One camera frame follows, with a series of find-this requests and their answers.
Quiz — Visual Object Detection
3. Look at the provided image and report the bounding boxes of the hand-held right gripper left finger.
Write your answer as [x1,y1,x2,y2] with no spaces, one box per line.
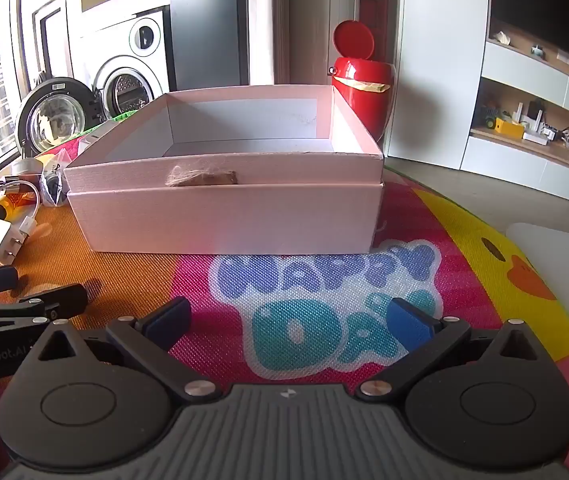
[12,296,218,403]

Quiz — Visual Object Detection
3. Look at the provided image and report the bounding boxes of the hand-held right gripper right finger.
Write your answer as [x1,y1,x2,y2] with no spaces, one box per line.
[356,297,558,402]

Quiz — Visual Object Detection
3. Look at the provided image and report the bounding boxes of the clear plastic bag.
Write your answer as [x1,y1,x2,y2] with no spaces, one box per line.
[39,152,73,209]

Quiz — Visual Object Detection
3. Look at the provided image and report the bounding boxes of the pink cardboard box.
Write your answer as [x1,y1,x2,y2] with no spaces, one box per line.
[63,85,385,256]

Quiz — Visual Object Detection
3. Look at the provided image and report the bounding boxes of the white power adapter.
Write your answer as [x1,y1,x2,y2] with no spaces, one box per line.
[0,218,36,266]

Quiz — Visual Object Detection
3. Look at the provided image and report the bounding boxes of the colourful cartoon play mat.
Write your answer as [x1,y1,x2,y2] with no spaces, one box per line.
[0,110,569,480]

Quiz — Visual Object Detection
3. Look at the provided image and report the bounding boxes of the grey tape roll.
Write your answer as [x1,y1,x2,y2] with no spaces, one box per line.
[10,156,46,179]

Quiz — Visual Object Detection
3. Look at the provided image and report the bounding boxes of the round washing machine door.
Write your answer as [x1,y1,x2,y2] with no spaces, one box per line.
[16,77,104,157]

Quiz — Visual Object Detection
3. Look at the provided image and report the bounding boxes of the yellow toy box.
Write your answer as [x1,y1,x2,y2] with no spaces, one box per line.
[495,117,526,139]

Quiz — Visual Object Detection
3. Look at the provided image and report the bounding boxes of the red trash can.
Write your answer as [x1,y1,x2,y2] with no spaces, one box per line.
[331,20,396,143]

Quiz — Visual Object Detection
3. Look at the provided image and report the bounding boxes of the white router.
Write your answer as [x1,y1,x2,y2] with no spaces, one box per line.
[516,100,551,147]

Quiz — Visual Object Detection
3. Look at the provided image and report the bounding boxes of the white washing machine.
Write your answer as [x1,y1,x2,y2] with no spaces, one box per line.
[82,5,172,118]

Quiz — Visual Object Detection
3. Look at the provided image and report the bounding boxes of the white shelf cabinet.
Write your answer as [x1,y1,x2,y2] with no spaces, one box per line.
[462,22,569,203]

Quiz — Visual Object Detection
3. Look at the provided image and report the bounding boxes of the white looped cable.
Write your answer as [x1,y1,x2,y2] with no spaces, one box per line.
[0,177,44,213]

